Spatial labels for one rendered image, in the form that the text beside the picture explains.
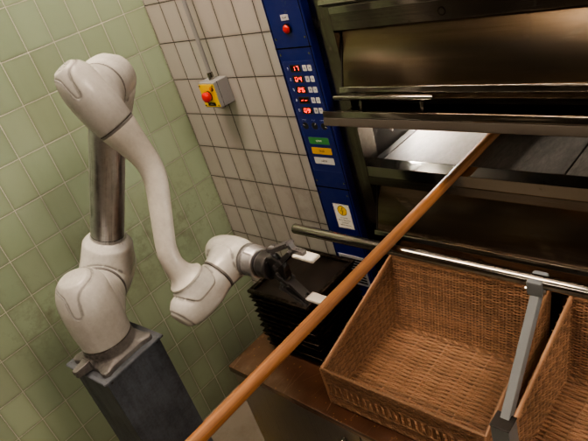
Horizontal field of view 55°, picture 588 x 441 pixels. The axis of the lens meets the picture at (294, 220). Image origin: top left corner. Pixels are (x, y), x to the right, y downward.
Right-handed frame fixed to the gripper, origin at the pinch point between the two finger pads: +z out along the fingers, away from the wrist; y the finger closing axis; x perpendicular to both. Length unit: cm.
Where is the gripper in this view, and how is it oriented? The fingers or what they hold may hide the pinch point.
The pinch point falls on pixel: (319, 280)
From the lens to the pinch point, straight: 139.1
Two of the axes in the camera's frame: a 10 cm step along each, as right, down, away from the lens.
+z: 7.2, 1.6, -6.7
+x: -6.4, 5.3, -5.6
